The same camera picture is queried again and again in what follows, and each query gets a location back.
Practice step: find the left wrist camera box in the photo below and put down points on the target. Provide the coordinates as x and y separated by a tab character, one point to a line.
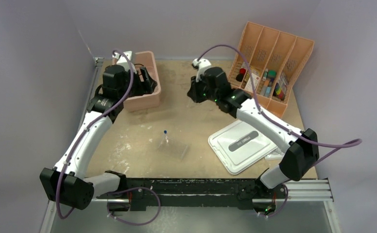
125	59

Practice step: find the orange cap highlighter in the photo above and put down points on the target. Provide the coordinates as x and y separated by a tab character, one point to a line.
264	87

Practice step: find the pink four-slot file organizer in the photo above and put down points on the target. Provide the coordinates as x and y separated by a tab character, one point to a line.
265	47

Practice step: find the aluminium frame rail base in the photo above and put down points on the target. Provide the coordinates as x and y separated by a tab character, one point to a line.
244	194

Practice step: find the white plastic lid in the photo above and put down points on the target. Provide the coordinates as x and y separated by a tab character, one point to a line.
239	145

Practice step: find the white glue stick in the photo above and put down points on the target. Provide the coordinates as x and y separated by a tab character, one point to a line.
265	73

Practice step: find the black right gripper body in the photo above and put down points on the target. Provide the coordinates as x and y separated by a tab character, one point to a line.
201	92

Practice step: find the printed paper sheet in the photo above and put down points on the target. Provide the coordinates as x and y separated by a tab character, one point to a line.
274	155

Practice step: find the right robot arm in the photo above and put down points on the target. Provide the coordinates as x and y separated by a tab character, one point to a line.
300	154

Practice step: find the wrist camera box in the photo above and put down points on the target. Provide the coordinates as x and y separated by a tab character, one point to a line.
201	65
125	59

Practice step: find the white instruction box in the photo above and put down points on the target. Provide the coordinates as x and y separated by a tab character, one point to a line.
252	81

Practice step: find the pink plastic bin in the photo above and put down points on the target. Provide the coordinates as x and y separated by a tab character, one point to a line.
135	103

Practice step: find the green eraser block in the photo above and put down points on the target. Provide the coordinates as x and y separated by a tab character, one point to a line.
271	75

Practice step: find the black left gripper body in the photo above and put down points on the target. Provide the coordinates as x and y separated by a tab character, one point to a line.
138	87

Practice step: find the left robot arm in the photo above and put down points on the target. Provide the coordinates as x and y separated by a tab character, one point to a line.
66	183

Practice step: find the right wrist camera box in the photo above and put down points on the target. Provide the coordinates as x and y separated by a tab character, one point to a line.
201	65

